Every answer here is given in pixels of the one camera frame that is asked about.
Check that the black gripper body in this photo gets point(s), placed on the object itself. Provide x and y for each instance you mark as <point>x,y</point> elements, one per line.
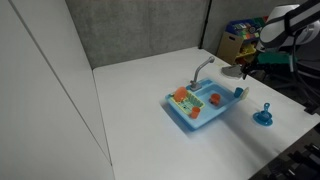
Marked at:
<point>248,68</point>

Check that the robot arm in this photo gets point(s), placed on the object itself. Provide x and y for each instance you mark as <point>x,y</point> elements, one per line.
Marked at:
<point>289,25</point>

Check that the blue toy sink basin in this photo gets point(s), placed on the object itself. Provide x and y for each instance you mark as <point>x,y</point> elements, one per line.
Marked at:
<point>209,111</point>

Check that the orange toy plate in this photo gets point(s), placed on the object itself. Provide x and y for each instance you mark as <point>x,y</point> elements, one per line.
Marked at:
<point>180,94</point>

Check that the orange mug in basin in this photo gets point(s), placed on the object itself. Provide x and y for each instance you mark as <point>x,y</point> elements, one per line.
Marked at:
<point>215,99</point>

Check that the small blue cup with spoon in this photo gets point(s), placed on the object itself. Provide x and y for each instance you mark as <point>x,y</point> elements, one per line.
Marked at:
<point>264,114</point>

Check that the orange cup in rack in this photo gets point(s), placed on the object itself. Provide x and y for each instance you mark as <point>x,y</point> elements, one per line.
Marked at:
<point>195,111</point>

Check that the wooden toy shelf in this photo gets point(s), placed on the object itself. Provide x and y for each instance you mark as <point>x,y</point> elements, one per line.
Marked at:
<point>238,42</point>

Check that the green cloth on chair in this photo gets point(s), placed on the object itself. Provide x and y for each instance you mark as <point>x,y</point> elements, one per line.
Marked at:
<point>274,58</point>

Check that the grey metal mounting plate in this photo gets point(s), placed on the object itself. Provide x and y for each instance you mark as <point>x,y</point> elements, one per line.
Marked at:
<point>232,71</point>

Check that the blue toy cup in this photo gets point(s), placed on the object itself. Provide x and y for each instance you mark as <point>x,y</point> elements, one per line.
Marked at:
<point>238,92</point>

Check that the black tripod pole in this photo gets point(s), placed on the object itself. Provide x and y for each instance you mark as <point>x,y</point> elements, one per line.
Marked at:
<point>200,46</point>

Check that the black equipment at table edge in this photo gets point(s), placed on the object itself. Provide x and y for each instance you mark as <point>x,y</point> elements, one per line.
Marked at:
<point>301,161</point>

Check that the yellow green dish rack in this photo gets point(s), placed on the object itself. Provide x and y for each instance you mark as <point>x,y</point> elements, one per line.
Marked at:
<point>187,103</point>

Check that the grey toy faucet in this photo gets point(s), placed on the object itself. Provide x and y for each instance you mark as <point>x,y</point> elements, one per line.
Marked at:
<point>194,84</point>

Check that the cream detergent bottle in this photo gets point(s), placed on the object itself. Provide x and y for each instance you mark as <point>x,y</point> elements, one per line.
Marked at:
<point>245,93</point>

